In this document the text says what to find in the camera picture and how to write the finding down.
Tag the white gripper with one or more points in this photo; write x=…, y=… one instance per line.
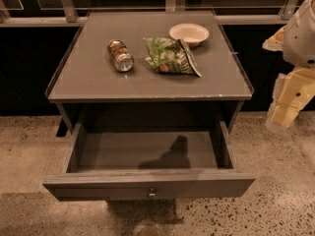
x=300, y=43

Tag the orange soda can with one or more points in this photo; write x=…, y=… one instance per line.
x=122, y=59

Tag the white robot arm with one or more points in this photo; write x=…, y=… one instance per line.
x=299, y=37

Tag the grey cabinet with top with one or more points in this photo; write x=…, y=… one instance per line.
x=89, y=76

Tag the small metal drawer knob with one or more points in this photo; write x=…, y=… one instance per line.
x=152, y=193

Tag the open grey top drawer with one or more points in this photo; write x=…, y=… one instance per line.
x=117, y=163

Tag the white paper bowl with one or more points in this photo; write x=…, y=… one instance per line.
x=192, y=34

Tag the green chip bag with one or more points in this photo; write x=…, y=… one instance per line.
x=171, y=56

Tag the metal railing frame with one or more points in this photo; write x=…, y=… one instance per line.
x=65, y=13

